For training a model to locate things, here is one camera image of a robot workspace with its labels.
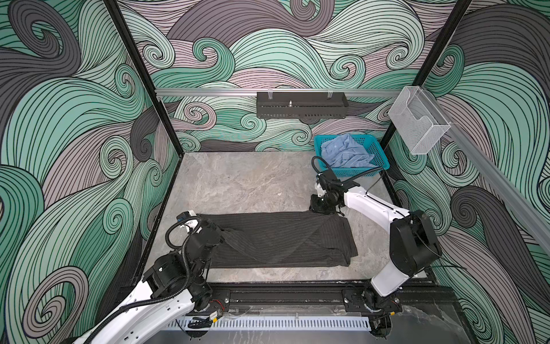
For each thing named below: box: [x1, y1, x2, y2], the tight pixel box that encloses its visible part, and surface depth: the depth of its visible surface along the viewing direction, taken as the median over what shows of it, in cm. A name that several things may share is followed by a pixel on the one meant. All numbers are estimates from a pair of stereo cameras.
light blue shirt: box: [320, 133, 375, 168], surface depth 116 cm
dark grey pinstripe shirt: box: [199, 211, 359, 269], surface depth 87 cm
